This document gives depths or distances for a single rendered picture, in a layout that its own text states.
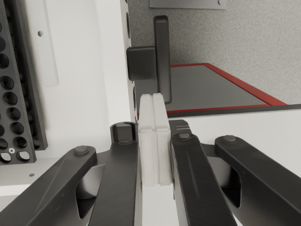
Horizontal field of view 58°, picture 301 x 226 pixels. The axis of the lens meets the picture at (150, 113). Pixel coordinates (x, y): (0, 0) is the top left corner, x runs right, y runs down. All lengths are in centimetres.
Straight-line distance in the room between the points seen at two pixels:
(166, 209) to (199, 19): 84
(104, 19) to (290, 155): 36
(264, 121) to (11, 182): 34
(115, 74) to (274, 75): 110
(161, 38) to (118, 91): 5
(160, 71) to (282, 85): 110
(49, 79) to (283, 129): 34
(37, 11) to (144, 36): 86
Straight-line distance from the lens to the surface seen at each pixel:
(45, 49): 31
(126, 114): 22
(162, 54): 23
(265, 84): 127
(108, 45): 21
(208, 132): 42
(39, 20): 31
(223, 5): 117
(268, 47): 125
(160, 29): 23
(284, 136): 46
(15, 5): 29
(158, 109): 15
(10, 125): 28
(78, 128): 33
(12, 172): 34
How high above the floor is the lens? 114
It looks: 73 degrees down
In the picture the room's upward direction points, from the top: 176 degrees clockwise
